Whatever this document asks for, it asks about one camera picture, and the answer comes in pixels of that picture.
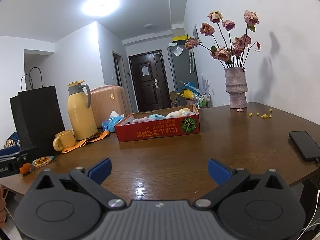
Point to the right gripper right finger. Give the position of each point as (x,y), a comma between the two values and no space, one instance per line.
(228,180)

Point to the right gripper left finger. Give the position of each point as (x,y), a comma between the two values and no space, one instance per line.
(89,181)

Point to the white yellow plush toy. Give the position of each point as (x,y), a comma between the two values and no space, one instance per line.
(180,113)

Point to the lilac knit cloth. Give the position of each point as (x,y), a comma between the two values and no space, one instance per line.
(141,120)

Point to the light blue plush ball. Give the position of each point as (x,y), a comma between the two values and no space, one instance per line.
(157,117)

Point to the person's left hand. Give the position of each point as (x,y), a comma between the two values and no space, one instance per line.
(3,214)

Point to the orange fruit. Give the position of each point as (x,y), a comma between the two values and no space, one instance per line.
(25,169)

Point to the snack bag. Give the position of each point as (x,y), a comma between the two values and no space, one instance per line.
(42,161)

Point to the yellow mug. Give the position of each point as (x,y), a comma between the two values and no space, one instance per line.
(63,140)

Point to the black paper shopping bag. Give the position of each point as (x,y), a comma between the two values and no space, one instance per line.
(37,118)

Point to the yellow thermos jug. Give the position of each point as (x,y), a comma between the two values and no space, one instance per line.
(80,110)

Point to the blue tissue pack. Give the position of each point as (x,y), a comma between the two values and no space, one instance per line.
(109,124)

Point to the red cardboard box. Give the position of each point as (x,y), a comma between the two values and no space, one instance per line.
(127,131)

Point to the pink suitcase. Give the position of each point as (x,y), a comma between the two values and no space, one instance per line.
(106,99)

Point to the black smartphone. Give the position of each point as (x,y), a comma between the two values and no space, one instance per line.
(306,146)

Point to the pink textured vase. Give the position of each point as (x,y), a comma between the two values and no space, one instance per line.
(236,87)

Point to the dark brown entrance door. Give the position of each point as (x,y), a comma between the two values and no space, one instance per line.
(150,81)

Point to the dried pink roses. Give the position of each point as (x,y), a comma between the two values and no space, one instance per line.
(230,52)

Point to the grey refrigerator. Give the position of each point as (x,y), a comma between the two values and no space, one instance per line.
(183,67)

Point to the ceiling lamp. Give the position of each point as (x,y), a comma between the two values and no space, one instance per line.
(100,8)

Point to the wire storage cart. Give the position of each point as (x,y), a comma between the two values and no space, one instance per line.
(200,101)

